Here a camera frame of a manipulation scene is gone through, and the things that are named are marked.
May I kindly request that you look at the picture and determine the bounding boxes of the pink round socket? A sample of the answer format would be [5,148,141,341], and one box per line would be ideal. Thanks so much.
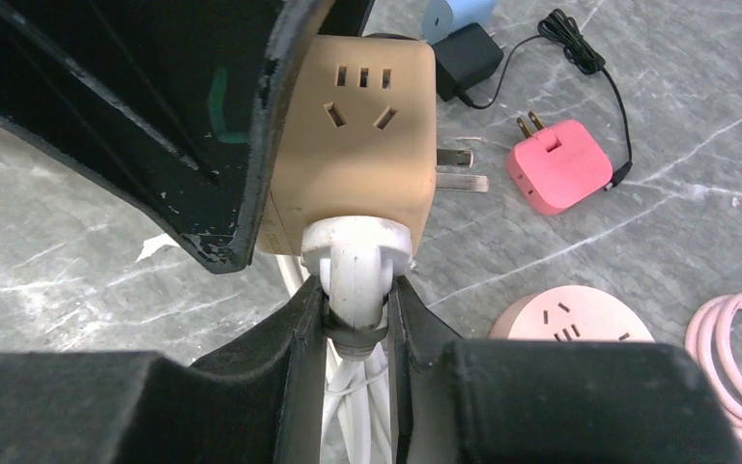
[490,285,654,342]

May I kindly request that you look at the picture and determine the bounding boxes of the blue plug adapter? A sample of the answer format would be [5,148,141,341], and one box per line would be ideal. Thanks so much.
[421,0,498,44]

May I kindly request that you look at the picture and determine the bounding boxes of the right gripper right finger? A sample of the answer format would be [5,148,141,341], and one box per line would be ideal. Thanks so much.
[388,277,742,463]

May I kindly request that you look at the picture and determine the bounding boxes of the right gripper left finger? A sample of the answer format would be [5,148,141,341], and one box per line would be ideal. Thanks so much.
[0,278,325,463]

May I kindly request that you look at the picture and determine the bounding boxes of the beige cube socket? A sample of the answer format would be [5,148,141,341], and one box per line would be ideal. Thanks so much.
[257,35,489,255]

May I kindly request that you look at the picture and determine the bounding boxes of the white power strip cable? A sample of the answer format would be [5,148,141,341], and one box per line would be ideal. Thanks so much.
[274,216,415,464]

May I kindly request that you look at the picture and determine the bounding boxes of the black power adapter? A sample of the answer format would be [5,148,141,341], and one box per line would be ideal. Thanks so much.
[432,8,634,189]

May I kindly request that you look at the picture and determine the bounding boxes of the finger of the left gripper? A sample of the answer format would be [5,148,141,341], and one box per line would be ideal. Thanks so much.
[0,1,331,274]

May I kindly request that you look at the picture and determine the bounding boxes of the pink socket cable plug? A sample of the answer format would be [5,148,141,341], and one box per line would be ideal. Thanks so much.
[684,291,742,445]

